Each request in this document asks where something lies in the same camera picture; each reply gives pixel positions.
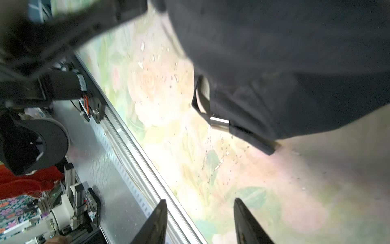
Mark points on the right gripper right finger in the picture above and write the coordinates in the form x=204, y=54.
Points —
x=248, y=230

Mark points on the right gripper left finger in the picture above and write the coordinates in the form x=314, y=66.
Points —
x=154, y=229

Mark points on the black cap front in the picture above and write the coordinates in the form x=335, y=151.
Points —
x=273, y=70

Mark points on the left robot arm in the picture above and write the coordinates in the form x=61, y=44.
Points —
x=30, y=49

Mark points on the aluminium front rail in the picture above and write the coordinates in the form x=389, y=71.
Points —
x=107, y=158

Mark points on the person in red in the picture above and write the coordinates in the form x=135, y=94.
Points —
x=31, y=151

